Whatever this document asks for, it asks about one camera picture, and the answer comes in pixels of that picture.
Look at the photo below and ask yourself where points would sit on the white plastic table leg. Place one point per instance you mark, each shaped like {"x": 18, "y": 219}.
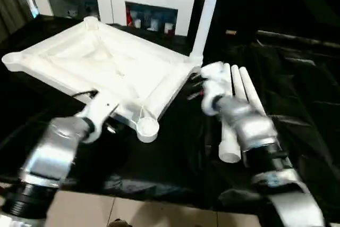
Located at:
{"x": 206, "y": 14}
{"x": 229, "y": 142}
{"x": 239, "y": 86}
{"x": 252, "y": 94}

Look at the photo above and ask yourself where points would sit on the white plastic table top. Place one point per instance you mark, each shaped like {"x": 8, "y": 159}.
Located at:
{"x": 101, "y": 67}

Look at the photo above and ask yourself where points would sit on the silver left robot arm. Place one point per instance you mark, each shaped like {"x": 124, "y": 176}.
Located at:
{"x": 48, "y": 158}

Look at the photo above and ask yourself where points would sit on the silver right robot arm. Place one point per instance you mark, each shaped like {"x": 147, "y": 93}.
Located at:
{"x": 255, "y": 136}

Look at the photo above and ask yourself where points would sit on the small yellow label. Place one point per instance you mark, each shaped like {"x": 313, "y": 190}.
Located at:
{"x": 230, "y": 32}

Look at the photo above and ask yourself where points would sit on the silver metal rod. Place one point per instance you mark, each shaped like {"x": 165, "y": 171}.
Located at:
{"x": 297, "y": 40}

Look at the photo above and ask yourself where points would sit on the black table mat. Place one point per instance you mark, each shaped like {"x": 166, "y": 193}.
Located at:
{"x": 308, "y": 110}

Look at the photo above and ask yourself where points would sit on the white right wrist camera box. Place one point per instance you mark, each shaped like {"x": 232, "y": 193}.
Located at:
{"x": 212, "y": 86}

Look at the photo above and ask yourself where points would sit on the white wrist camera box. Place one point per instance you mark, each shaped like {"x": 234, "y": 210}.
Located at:
{"x": 212, "y": 86}
{"x": 101, "y": 112}

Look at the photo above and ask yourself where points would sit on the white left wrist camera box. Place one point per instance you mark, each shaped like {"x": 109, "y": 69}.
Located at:
{"x": 101, "y": 112}

